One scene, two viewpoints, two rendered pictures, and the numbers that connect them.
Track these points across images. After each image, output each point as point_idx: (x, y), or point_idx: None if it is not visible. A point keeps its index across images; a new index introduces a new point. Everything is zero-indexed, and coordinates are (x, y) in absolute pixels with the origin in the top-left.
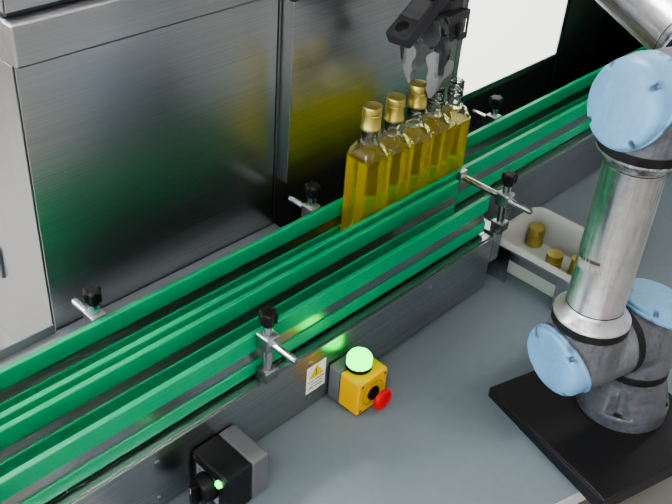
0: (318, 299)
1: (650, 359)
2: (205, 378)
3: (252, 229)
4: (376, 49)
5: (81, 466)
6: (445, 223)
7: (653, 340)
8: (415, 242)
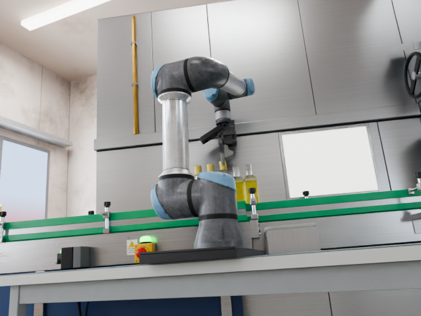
0: (136, 211)
1: (196, 196)
2: (83, 222)
3: None
4: (228, 164)
5: (36, 232)
6: None
7: (197, 185)
8: None
